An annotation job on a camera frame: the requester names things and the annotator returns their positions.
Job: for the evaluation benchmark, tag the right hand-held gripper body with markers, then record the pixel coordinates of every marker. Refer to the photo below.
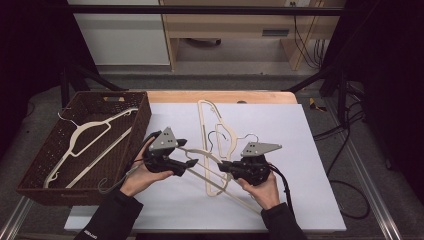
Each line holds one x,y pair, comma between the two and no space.
256,149

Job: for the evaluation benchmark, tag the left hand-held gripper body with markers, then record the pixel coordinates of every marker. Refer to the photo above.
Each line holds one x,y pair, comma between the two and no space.
165,141

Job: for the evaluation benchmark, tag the beige clothes hanger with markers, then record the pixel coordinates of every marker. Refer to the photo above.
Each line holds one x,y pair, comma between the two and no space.
88,125
201,116
233,197

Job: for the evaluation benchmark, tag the brown wicker basket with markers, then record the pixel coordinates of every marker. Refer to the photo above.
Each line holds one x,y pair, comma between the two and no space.
36,166

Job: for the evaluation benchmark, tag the person's left hand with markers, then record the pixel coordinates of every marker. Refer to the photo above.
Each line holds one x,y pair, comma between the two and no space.
140,180

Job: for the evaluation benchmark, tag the person's right hand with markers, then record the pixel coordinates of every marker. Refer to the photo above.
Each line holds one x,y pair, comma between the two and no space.
266,195

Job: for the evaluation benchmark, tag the white table mat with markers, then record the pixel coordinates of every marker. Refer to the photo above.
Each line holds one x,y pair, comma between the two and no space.
300,166

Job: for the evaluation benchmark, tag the yellow and black floor object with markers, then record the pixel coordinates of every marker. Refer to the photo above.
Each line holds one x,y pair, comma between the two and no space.
315,106

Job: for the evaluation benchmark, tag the black metal stand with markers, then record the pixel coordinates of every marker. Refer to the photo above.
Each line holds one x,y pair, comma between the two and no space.
65,86
341,93

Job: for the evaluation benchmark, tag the dark object under desk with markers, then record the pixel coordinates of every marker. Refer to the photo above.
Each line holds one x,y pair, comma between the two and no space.
203,42

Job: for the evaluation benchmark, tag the white cabinet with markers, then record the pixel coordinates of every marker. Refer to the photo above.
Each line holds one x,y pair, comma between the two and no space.
123,40

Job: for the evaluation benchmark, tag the light wooden desk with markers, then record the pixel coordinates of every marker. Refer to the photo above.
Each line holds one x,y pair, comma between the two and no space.
233,25

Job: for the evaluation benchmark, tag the dark curtain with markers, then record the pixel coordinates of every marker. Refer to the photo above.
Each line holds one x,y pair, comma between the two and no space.
390,66
30,50

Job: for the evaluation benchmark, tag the aluminium rail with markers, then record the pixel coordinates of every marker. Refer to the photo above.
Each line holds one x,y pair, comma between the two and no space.
376,200
13,223

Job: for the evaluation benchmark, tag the black horizontal frame bar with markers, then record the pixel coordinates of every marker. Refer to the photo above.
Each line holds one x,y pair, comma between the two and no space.
200,10

